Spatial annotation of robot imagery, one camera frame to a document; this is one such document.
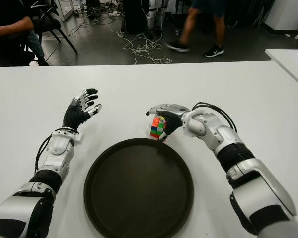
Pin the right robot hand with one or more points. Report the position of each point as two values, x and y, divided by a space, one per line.
172 114

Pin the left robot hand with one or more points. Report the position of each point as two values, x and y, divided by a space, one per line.
73 114

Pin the multicoloured Rubik's cube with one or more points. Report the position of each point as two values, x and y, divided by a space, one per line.
156 126

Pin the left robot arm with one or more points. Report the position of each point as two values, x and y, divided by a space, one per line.
27 205

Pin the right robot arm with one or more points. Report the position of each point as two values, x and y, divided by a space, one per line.
250 178

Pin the dark brown round plate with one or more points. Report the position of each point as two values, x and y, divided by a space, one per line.
139 191

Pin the standing person in blue jeans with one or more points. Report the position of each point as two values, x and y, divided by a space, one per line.
37 44

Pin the black folding chair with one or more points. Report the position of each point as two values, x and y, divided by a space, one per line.
49 22

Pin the walking person in dark shorts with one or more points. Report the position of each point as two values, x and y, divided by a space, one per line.
218 27

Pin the white humanoid robot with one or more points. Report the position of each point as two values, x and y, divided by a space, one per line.
154 15

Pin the white display cabinet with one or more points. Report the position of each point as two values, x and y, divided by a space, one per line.
65 10

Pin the black cabinet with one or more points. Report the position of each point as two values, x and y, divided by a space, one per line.
135 15

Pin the seated person in black shirt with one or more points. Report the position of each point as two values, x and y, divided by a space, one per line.
7 22

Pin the white side table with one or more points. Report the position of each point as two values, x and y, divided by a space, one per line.
290 64

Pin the white block with black base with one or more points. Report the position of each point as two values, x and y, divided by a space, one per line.
285 12

